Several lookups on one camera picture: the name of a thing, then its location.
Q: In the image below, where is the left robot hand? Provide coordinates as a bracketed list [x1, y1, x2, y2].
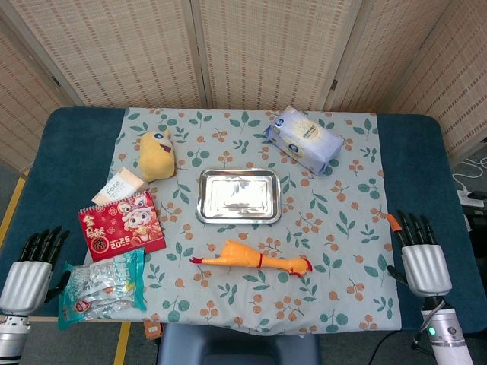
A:
[0, 225, 72, 316]

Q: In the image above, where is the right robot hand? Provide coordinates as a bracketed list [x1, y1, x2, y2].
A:
[386, 209, 454, 298]

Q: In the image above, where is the yellow rubber chicken toy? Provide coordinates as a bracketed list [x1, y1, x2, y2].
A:
[189, 240, 314, 275]

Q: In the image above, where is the yellow plush toy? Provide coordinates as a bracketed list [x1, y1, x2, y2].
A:
[137, 128, 177, 181]

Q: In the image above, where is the rectangular steel tray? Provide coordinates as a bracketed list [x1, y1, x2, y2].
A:
[196, 168, 282, 225]

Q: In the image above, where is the teal snack bag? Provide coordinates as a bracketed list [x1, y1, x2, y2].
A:
[57, 247, 148, 331]

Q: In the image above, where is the white power strip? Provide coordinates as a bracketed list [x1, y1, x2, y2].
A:
[458, 189, 487, 208]

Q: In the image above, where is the floral print tablecloth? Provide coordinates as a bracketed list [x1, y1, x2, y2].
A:
[108, 107, 403, 335]

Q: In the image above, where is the red 2026 desk calendar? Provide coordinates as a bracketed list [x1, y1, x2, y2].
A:
[77, 190, 167, 263]

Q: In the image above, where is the orange tag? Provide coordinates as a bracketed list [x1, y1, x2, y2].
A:
[143, 321, 163, 339]

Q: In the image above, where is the beige Face box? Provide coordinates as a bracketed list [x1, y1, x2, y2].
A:
[91, 167, 150, 206]

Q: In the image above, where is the teal table cover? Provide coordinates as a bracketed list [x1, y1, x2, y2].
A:
[0, 106, 487, 335]

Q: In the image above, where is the blue white tissue pack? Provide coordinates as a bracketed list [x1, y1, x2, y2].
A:
[263, 106, 345, 176]

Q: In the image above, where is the dark blue seat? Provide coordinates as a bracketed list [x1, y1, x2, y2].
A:
[158, 322, 321, 365]

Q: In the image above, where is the bamboo folding screen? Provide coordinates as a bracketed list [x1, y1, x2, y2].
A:
[0, 0, 487, 172]

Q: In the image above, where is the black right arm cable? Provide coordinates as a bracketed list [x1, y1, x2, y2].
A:
[411, 298, 446, 351]

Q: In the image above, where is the white floor cable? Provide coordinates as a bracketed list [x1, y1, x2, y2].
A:
[452, 157, 487, 191]

